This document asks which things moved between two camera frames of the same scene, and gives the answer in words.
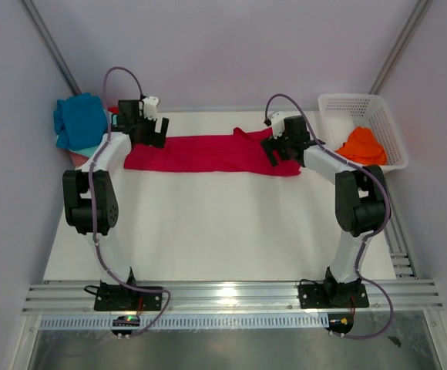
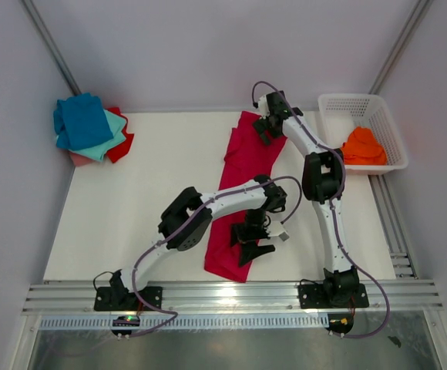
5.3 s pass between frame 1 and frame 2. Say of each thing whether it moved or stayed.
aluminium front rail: stayed
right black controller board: stayed
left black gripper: moved
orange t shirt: stayed
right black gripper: moved
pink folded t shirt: stayed
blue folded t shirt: stayed
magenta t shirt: moved
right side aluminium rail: stayed
